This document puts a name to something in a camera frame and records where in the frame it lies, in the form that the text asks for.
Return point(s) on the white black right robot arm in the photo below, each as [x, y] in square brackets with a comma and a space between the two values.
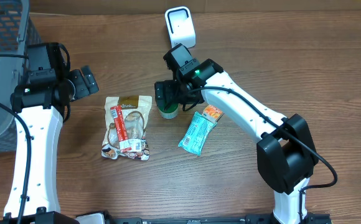
[284, 146]

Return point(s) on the white barcode scanner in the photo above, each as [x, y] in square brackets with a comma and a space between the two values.
[180, 26]

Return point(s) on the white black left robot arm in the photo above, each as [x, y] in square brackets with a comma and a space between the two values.
[36, 90]

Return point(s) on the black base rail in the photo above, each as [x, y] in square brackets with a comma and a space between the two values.
[105, 217]

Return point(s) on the grey plastic mesh basket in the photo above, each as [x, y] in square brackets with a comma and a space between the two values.
[17, 32]

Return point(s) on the beige nut snack pouch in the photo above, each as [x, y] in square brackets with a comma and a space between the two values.
[135, 111]

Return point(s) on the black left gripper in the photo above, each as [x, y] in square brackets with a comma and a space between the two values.
[81, 88]

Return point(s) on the red snack stick packet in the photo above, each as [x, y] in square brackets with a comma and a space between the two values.
[117, 115]

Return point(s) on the orange small carton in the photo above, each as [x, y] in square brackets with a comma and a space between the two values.
[212, 113]

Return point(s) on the teal snack packet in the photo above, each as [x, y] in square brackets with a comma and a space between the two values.
[197, 133]

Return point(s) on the green lid jar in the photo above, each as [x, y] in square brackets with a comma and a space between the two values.
[169, 113]

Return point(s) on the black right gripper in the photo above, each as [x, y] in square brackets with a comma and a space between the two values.
[169, 88]

